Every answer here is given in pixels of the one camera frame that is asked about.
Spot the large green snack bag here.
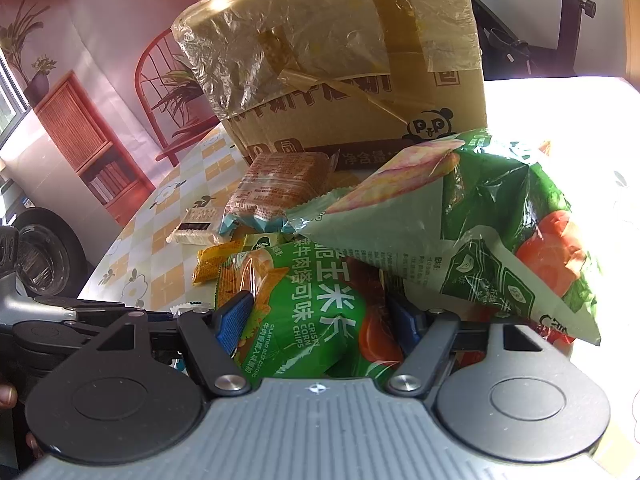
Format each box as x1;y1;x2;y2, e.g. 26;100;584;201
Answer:
286;129;604;347

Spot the printed wall backdrop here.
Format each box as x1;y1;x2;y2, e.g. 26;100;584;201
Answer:
0;0;263;227

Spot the brown biscuit packet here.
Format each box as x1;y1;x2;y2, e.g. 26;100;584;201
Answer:
219;151;342;237

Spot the black wheel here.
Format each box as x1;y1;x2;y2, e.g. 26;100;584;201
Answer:
11;207;94;299

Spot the small white cracker packet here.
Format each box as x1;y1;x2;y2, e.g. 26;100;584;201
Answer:
166;206;222;246

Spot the person's left hand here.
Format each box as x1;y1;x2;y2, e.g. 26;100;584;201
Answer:
0;382;44;459

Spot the plastic-wrapped cardboard box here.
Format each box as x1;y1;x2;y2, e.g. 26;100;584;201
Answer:
171;0;490;170

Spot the black exercise bike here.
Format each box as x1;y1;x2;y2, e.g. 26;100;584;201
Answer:
467;0;622;82

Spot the yellow snack packet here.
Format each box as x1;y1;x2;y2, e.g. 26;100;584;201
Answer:
193;239;248;287

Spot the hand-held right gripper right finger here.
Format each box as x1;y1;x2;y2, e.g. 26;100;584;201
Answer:
387;296;543;396

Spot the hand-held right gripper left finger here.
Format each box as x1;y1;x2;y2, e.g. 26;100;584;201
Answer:
94;290;254;397

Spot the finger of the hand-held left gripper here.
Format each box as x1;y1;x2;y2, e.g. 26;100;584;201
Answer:
65;304;177;326

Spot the green corn chip bag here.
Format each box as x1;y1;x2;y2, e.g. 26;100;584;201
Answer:
215;244;407;392

